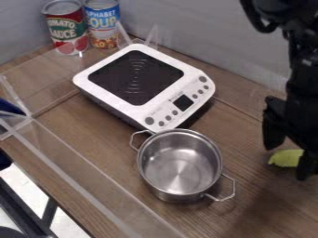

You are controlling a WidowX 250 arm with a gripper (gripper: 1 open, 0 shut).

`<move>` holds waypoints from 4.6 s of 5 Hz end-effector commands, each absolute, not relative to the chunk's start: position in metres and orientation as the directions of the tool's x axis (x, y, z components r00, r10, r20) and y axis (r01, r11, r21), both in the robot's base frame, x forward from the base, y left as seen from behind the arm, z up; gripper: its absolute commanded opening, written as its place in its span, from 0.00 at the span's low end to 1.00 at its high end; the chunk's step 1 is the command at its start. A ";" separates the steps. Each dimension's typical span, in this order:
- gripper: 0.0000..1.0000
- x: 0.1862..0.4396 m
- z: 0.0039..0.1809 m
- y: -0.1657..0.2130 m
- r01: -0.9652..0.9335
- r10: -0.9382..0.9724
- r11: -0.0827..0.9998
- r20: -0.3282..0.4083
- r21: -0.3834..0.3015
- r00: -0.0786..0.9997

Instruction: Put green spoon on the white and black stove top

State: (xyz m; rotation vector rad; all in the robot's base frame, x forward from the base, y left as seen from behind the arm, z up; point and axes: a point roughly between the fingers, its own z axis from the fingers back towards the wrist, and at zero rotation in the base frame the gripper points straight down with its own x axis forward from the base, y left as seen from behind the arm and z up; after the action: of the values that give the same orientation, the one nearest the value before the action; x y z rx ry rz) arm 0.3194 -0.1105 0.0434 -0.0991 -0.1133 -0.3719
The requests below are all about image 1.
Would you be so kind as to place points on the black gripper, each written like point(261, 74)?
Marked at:
point(292, 118)

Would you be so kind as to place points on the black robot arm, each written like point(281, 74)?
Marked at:
point(295, 17)

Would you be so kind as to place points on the white and black stove top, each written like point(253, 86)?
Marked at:
point(150, 89)

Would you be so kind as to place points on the stainless steel pot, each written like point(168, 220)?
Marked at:
point(180, 165)

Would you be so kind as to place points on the clear acrylic barrier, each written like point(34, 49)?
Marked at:
point(74, 149)

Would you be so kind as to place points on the alphabet soup can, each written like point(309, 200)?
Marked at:
point(103, 14)

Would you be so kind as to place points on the tomato sauce can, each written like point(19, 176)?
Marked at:
point(67, 26)

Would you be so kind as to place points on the dark blue object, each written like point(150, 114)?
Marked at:
point(9, 108)

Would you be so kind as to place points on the black metal table frame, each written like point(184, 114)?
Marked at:
point(31, 225)

